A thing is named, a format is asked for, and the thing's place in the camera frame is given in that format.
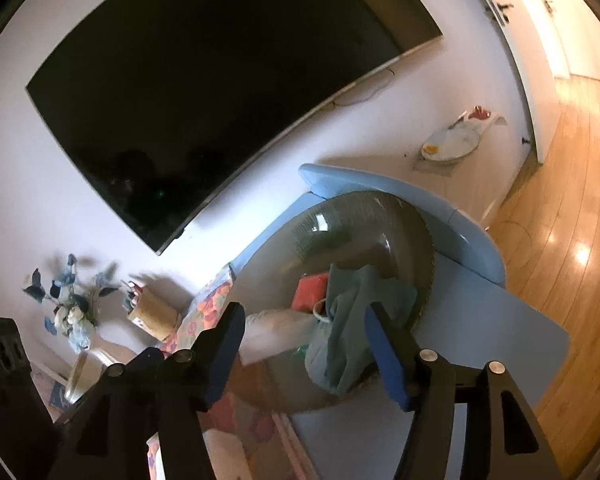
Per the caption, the white plate on floor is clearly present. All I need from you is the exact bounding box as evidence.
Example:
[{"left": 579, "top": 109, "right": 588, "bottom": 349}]
[{"left": 413, "top": 106, "right": 507, "bottom": 177}]

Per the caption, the white door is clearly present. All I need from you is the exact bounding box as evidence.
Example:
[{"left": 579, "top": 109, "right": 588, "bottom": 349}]
[{"left": 484, "top": 0, "right": 562, "bottom": 164}]

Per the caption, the dark round tray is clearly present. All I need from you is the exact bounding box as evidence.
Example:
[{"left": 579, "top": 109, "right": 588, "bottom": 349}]
[{"left": 228, "top": 191, "right": 434, "bottom": 413}]

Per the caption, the blue table mat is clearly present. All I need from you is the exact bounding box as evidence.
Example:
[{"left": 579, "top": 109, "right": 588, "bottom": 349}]
[{"left": 235, "top": 164, "right": 568, "bottom": 479}]

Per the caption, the wall mounted television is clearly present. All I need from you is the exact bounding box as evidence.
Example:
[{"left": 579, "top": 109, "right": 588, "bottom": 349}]
[{"left": 27, "top": 0, "right": 441, "bottom": 252}]

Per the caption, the teal blue towel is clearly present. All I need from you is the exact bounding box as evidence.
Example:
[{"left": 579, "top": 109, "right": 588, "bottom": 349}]
[{"left": 306, "top": 264, "right": 417, "bottom": 396}]

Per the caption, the pink bean bag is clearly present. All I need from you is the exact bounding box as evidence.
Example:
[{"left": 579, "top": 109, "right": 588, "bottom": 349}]
[{"left": 290, "top": 273, "right": 328, "bottom": 313}]

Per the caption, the white tissue pack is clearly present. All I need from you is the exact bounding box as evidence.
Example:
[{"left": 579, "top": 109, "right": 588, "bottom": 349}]
[{"left": 204, "top": 429, "right": 252, "bottom": 480}]

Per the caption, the cardboard pen holder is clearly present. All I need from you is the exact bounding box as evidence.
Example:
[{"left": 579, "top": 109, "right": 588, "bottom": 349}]
[{"left": 122, "top": 278, "right": 185, "bottom": 341}]

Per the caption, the white ribbed vase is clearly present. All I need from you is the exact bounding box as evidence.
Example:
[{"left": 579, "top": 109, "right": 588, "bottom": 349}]
[{"left": 65, "top": 349, "right": 114, "bottom": 404}]

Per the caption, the light blue paper bag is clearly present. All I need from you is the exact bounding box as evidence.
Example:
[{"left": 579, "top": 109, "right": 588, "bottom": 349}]
[{"left": 304, "top": 299, "right": 339, "bottom": 379}]

